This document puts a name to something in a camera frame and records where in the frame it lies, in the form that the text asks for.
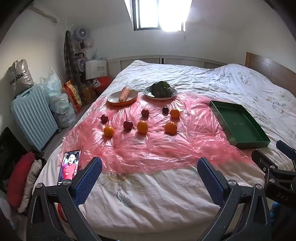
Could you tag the window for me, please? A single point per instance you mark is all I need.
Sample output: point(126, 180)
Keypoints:
point(148, 14)

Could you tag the white plate with dark rim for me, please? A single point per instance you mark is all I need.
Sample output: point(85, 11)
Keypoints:
point(146, 92)

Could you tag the grey printed sack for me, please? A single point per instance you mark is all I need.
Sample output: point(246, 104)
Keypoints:
point(19, 74)

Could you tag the green leafy vegetable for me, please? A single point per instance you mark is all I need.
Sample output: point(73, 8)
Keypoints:
point(160, 89)

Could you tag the red and beige pillows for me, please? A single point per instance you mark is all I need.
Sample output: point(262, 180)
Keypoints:
point(19, 178)

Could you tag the hanging plastic bags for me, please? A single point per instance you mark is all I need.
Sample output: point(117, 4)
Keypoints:
point(90, 49)

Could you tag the yellow oil bottle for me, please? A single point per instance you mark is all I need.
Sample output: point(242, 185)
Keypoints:
point(92, 90)
point(86, 93)

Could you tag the dark purple plum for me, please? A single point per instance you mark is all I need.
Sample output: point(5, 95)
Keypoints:
point(165, 109)

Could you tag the black bag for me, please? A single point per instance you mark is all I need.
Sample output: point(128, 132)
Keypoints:
point(10, 150)

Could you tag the green tray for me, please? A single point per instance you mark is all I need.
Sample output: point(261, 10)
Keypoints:
point(238, 122)

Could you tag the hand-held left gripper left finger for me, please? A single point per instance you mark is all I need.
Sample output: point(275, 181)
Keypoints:
point(89, 178)

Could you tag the light blue suitcase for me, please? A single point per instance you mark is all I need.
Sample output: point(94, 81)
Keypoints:
point(34, 115)

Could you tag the beige jacket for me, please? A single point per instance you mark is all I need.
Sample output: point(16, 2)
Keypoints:
point(31, 183)

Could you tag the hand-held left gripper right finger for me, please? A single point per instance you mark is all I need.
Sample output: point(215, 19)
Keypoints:
point(209, 183)

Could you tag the carrot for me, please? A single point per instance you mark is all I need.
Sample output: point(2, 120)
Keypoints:
point(124, 93)

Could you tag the plaid scarf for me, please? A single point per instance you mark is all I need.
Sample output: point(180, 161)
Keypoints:
point(69, 58)

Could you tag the smartphone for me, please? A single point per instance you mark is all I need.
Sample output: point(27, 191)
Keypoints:
point(69, 166)

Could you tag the red and yellow rice bag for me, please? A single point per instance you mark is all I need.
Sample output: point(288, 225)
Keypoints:
point(74, 95)

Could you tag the white plate with orange rim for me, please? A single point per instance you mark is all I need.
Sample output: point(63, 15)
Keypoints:
point(113, 98)

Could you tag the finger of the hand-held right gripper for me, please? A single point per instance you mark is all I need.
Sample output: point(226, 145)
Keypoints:
point(263, 160)
point(284, 146)

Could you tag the clear plastic bag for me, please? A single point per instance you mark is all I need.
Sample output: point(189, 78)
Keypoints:
point(52, 81)

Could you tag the red apple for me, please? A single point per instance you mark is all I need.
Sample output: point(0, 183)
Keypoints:
point(145, 112)
point(104, 118)
point(128, 125)

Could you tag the orange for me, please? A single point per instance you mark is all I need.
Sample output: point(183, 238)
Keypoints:
point(108, 131)
point(171, 128)
point(175, 113)
point(142, 127)

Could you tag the pink plastic sheet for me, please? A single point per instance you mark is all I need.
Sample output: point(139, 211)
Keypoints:
point(161, 148)

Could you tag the stuffed translucent plastic bag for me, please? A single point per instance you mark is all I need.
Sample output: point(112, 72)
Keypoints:
point(61, 111)

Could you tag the white paper bag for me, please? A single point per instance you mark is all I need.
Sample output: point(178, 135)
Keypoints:
point(96, 69)

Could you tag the wooden headboard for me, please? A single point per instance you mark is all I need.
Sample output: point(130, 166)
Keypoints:
point(270, 67)

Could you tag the small grey fan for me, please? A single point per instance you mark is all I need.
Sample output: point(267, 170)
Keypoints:
point(81, 34)
point(81, 63)

